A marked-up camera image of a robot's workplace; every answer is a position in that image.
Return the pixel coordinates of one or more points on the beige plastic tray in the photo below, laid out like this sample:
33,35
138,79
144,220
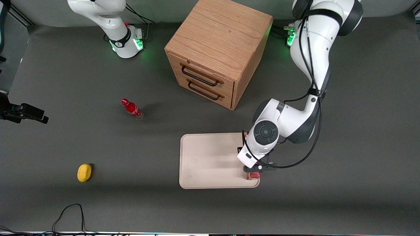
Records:
210,160

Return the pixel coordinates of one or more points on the yellow lemon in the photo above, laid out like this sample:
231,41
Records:
84,172

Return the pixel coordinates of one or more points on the red tartan cookie box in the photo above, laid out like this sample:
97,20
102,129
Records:
255,175

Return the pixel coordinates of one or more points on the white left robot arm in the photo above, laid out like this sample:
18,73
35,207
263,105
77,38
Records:
311,49

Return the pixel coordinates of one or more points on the wooden drawer cabinet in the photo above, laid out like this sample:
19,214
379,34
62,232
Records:
220,36

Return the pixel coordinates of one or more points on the red cola bottle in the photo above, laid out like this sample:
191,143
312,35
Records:
132,109

